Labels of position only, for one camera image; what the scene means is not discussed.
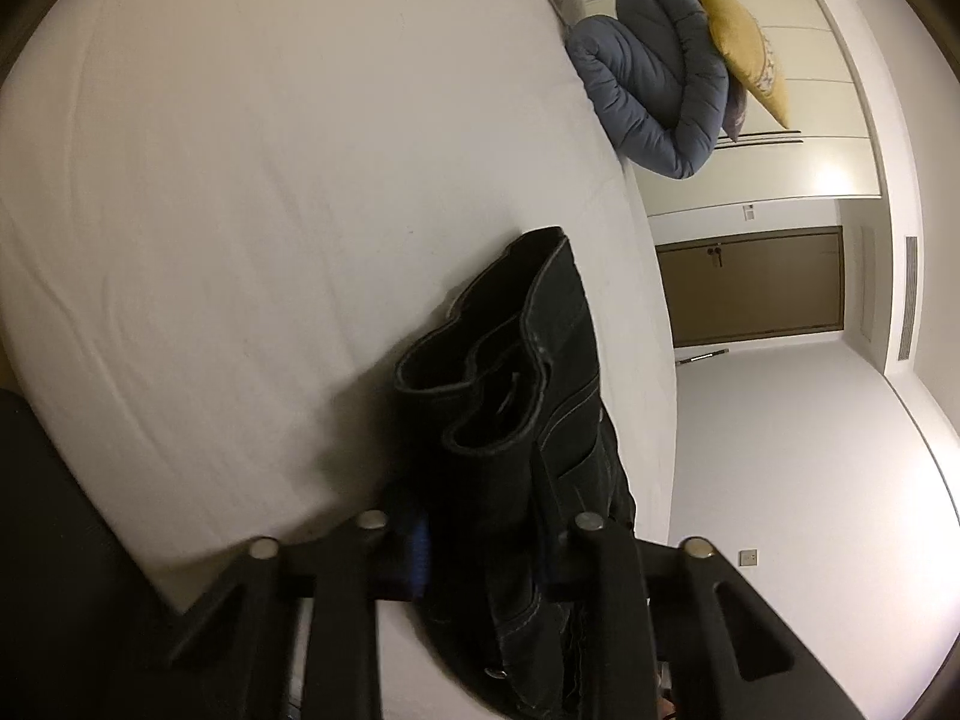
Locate purple cushion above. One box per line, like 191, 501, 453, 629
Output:
720, 82, 751, 143

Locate folded blue duvet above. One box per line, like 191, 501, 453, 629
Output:
566, 0, 732, 179

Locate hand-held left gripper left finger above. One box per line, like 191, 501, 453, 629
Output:
166, 510, 432, 720

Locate brown door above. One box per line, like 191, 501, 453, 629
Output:
655, 225, 847, 350

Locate black denim pants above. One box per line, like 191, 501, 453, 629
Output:
394, 226, 638, 720

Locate yellow cushion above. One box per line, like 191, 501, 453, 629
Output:
682, 0, 792, 130

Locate white wardrobe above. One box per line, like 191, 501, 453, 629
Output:
581, 0, 882, 220

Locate round bed with white sheet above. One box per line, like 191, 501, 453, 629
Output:
0, 0, 680, 720

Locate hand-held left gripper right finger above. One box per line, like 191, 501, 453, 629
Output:
536, 511, 863, 720

